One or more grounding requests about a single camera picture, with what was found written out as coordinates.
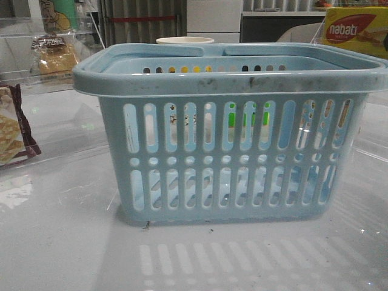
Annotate fruit plate on counter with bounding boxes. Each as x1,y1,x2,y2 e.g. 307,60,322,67
315,0,332,9

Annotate light blue plastic basket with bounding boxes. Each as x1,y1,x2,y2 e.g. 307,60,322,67
73,42,387,222

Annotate grey armchair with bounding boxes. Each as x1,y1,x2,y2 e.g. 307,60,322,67
277,22,321,43

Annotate maroon cracker snack packet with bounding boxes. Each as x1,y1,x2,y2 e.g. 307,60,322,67
1,84,41,167

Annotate packaged bread clear wrapper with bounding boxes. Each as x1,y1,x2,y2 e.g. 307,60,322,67
30,35,79,76

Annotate green cartoon bottle rear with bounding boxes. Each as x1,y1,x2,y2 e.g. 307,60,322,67
39,0,78,33

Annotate dark grey counter cabinet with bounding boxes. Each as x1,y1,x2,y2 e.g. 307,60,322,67
240,12,324,42

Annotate right clear acrylic shelf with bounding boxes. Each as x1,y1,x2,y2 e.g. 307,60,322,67
312,18,387,59

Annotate yellow nabati wafer box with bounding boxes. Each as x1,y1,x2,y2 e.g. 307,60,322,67
321,7,387,59

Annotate clear acrylic display shelf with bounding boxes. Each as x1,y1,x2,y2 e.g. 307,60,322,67
1,9,104,167

